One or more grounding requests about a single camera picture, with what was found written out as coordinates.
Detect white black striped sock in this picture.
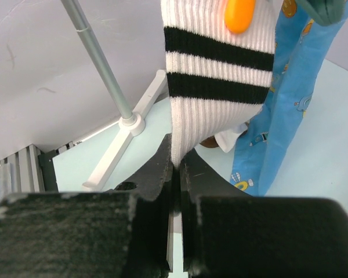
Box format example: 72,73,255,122
161,1,276,167

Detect white silver clothes rack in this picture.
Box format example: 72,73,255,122
61,0,167,192

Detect yellow clothes peg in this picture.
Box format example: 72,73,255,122
224,0,256,34

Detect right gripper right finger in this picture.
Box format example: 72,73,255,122
179,151,348,277

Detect teal clothes peg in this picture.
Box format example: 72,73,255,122
296,0,346,27

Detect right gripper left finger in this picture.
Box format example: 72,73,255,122
0,135,173,277

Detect blue patterned sock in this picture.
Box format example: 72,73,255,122
230,1,348,196

